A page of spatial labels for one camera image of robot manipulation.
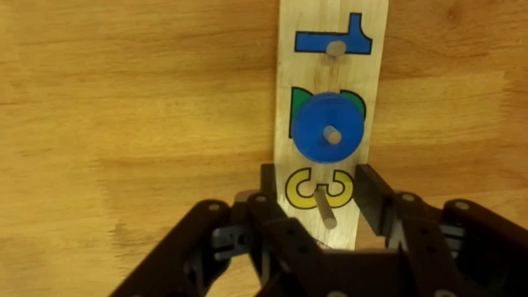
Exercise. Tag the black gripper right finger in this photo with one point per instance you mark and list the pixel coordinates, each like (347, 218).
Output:
(440, 241)

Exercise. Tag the wooden peg stand board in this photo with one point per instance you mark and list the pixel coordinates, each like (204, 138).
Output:
(331, 71)

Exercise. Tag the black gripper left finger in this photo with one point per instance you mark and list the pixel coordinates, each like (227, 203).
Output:
(220, 247)

